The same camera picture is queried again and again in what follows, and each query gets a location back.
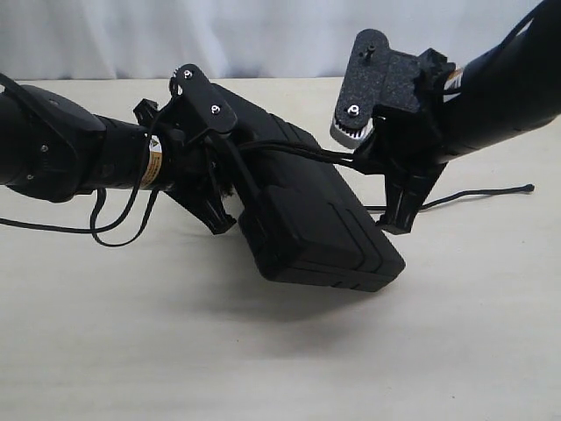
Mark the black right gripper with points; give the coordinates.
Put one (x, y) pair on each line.
(404, 127)

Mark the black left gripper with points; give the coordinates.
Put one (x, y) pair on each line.
(180, 163)

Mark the black plastic tool case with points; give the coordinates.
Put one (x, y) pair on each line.
(301, 220)

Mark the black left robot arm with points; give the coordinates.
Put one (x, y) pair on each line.
(53, 149)

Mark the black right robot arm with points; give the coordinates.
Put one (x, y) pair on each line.
(511, 89)

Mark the white backdrop curtain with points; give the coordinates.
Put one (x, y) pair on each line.
(43, 40)

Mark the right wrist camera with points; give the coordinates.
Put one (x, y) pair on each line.
(379, 82)

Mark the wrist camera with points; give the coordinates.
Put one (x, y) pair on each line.
(379, 82)
(198, 104)

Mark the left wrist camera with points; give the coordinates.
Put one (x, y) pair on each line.
(198, 104)

